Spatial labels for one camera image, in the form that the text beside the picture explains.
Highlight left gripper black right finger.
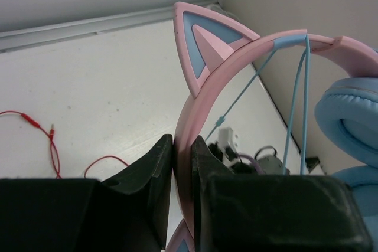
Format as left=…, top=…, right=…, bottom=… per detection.
left=191, top=136, right=374, bottom=251

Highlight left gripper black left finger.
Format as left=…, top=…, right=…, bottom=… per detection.
left=1, top=134, right=173, bottom=251

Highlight blue pink cat-ear headphones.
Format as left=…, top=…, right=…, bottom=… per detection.
left=167, top=2, right=377, bottom=251

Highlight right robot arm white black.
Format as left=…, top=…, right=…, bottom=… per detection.
left=208, top=142, right=291, bottom=175

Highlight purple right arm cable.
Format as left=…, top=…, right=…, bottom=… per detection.
left=239, top=153, right=263, bottom=175

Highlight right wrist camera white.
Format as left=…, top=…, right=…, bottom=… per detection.
left=217, top=127, right=239, bottom=166

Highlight aluminium frame rail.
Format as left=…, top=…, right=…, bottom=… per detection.
left=0, top=1, right=325, bottom=173

